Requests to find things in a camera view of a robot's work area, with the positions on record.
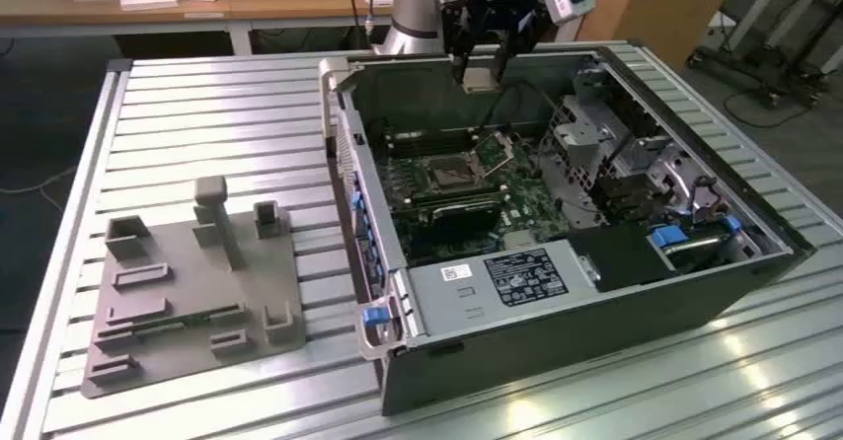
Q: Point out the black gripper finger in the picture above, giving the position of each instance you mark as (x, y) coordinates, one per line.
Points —
(510, 62)
(455, 25)

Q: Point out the silver square CPU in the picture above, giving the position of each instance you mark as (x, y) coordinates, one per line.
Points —
(480, 84)

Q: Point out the black RAM slot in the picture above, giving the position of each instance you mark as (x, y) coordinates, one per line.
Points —
(450, 192)
(427, 139)
(421, 206)
(453, 197)
(429, 144)
(427, 134)
(431, 150)
(454, 201)

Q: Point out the brown wooden cabinet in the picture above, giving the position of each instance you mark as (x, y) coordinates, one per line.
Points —
(659, 1)

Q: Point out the green motherboard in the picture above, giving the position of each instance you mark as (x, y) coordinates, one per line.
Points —
(526, 203)

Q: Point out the metal disk bay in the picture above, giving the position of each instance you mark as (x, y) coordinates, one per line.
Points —
(679, 173)

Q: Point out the black wheeled stand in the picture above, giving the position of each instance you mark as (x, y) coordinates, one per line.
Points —
(789, 75)

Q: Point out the blue plastic latch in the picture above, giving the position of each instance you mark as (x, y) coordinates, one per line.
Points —
(374, 315)
(665, 238)

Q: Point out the grey power supply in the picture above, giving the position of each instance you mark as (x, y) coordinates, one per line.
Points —
(454, 307)

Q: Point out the black grey PC case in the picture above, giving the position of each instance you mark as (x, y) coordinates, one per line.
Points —
(560, 376)

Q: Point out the grey parts rack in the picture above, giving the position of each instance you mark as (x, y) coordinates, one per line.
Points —
(198, 282)

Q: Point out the green RAM stick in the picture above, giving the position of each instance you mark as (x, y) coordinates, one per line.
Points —
(191, 318)

